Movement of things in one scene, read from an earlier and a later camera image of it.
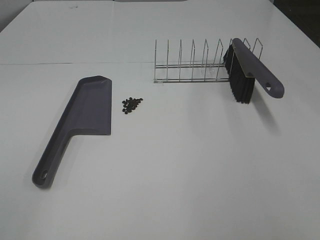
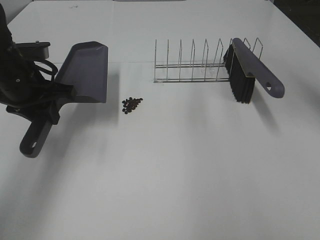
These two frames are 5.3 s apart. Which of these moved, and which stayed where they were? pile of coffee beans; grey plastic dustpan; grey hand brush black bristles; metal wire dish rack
Moved: grey plastic dustpan
Stayed: metal wire dish rack; grey hand brush black bristles; pile of coffee beans
